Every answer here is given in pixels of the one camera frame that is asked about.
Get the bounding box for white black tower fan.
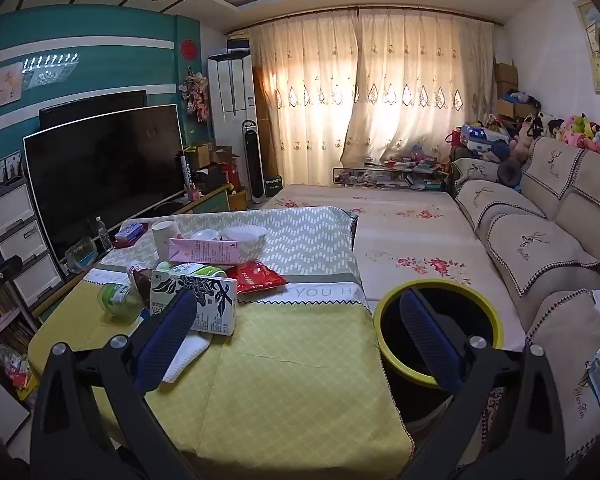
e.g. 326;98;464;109
241;120;267;205

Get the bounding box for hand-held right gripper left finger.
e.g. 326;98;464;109
30;287;201;480

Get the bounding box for tall brown board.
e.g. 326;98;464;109
252;67;281;181

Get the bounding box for black white floral carton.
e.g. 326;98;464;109
149;269;238;336

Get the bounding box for white napkin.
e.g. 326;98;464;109
160;332;213;383

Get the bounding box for black bin with yellow rim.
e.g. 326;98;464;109
373;279;503;423

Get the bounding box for yellow green patterned tablecloth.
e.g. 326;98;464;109
27;205;416;471

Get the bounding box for stack of cardboard boxes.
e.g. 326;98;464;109
494;62;538;121

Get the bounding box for white drawer cabinet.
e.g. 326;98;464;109
0;177;66;311

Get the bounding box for cluttered low glass shelf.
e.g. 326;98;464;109
332;157;451;192

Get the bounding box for clear water bottle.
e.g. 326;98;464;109
94;216;113;253

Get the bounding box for large curved black television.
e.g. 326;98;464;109
22;104;186;263

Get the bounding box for brown curtain rod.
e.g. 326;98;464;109
225;6;498;36

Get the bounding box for small photo frames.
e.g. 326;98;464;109
0;152;21;186

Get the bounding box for open cardboard boxes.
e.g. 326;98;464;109
185;142;233;171

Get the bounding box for boxes atop air conditioner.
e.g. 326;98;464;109
226;32;253;56

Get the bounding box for green white drink carton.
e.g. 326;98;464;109
155;261;228;281

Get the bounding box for cream embroidered curtain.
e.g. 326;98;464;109
250;12;361;191
340;7;496;166

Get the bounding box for pile of stuffed toys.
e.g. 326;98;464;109
447;110;600;161

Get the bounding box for beige sofa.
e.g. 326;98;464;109
450;135;600;466

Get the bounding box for white standing air conditioner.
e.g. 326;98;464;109
207;52;258;161

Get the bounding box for cartoon wall poster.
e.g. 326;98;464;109
0;62;23;113

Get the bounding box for white pink paper cup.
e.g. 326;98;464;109
151;220;182;261

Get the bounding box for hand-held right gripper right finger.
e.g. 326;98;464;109
397;290;566;480

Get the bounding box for red snack packet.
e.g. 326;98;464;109
225;259;288;295

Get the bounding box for hanging flower decoration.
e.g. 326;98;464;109
179;72;210;121

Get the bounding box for cream floral sheet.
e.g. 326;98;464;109
260;184;526;351

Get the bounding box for pink tissue pack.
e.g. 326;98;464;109
167;225;268;266

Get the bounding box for pink blue box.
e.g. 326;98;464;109
114;222;146;246

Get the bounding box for red fire extinguisher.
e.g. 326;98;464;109
220;152;246;193

